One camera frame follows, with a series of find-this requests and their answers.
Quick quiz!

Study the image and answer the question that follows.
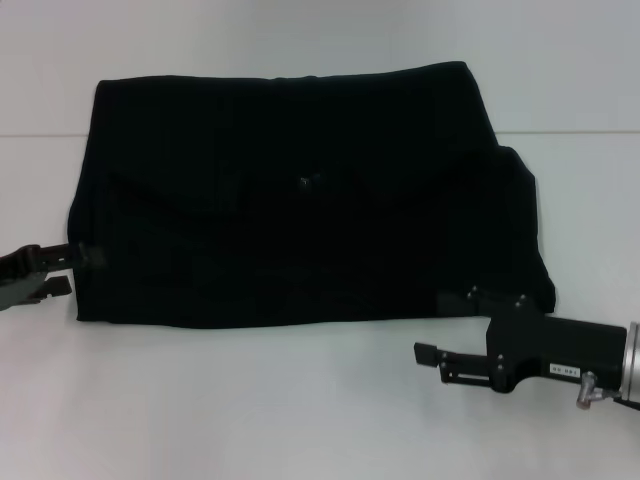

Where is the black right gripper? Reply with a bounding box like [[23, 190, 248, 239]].
[[413, 285, 627, 395]]

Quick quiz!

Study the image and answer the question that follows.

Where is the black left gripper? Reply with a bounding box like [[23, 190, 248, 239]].
[[0, 241, 108, 312]]

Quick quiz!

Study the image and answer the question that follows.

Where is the black shirt with FREE print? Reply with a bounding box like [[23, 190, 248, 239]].
[[67, 60, 557, 331]]

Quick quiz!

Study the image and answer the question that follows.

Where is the right gripper silver connector stub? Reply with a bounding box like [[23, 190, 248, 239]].
[[574, 383, 600, 412]]

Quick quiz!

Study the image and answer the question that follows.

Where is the right gripper grey cable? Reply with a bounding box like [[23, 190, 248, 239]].
[[597, 389, 640, 407]]

